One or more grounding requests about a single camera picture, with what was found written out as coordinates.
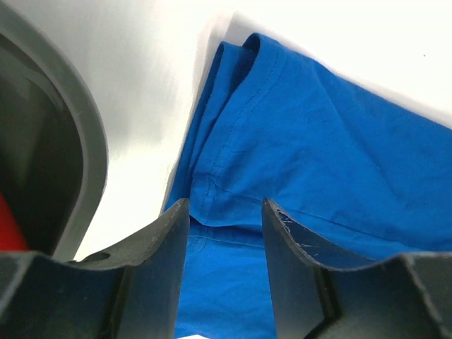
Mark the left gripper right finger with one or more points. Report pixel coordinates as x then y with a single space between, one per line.
321 290

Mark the grey laundry basket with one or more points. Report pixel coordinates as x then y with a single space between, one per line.
53 147

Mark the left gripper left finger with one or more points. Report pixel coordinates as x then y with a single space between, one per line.
131 289

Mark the blue printed t shirt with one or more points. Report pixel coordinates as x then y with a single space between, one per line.
364 173

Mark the red t shirt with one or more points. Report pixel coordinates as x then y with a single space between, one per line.
11 236

